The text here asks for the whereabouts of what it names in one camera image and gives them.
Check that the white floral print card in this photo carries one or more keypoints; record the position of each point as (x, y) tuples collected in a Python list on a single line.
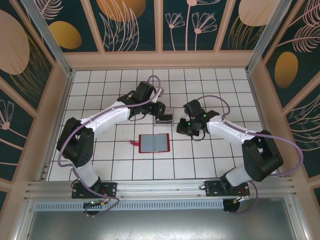
[(170, 111)]

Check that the black VIP card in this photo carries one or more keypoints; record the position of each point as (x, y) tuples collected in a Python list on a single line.
[(163, 122)]

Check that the red leather card holder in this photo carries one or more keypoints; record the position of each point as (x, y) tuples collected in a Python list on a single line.
[(155, 143)]

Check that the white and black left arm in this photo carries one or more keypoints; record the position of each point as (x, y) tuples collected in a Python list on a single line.
[(110, 116)]

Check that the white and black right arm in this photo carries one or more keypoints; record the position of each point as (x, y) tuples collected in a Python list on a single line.
[(225, 127)]

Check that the clear acrylic card stand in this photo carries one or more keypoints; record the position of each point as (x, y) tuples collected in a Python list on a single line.
[(163, 125)]

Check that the grey metal sheet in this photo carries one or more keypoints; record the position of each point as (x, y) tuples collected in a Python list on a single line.
[(160, 225)]

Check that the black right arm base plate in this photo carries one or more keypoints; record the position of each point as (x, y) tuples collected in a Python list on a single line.
[(212, 188)]

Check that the aluminium mounting rail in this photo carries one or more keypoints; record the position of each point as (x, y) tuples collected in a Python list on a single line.
[(160, 187)]

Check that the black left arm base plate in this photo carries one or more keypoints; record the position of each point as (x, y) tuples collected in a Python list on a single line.
[(110, 190)]

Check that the aluminium frame post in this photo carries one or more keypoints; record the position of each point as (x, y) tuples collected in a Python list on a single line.
[(265, 37), (50, 42)]

